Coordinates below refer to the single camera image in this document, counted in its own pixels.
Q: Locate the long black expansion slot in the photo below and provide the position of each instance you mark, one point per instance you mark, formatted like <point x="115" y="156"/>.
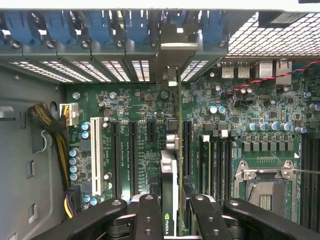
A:
<point x="187" y="147"/>
<point x="116" y="157"/>
<point x="133" y="157"/>

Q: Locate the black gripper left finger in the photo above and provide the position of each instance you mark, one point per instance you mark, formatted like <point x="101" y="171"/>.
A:
<point x="148" y="217"/>

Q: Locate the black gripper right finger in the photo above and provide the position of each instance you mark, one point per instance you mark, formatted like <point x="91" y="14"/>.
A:
<point x="210" y="220"/>

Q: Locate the short black expansion slot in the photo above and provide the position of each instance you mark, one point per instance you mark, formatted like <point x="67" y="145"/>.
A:
<point x="151" y="132"/>

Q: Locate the blue card retainer clip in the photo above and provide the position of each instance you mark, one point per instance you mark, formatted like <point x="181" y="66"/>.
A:
<point x="18" y="27"/>
<point x="58" y="27"/>
<point x="100" y="27"/>
<point x="212" y="27"/>
<point x="137" y="27"/>

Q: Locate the thin metal locking lever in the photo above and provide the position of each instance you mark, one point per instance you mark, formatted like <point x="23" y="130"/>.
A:
<point x="300" y="172"/>

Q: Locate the CPU socket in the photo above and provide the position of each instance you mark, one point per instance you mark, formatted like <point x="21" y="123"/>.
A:
<point x="265" y="195"/>

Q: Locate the open black PC case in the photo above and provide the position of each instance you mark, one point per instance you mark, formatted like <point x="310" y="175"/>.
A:
<point x="225" y="37"/>

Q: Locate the white expansion slot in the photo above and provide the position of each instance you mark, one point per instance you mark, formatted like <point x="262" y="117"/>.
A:
<point x="96" y="155"/>

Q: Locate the black RAM slot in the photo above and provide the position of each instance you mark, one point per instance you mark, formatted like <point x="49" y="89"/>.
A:
<point x="312" y="175"/>
<point x="215" y="165"/>
<point x="318" y="175"/>
<point x="222" y="165"/>
<point x="305" y="175"/>
<point x="228" y="165"/>

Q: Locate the green motherboard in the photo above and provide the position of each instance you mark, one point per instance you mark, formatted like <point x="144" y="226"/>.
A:
<point x="250" y="107"/>

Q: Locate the perforated metal slot cover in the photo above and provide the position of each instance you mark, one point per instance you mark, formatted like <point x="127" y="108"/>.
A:
<point x="91" y="72"/>
<point x="194" y="71"/>
<point x="40" y="72"/>
<point x="115" y="71"/>
<point x="140" y="71"/>
<point x="66" y="72"/>

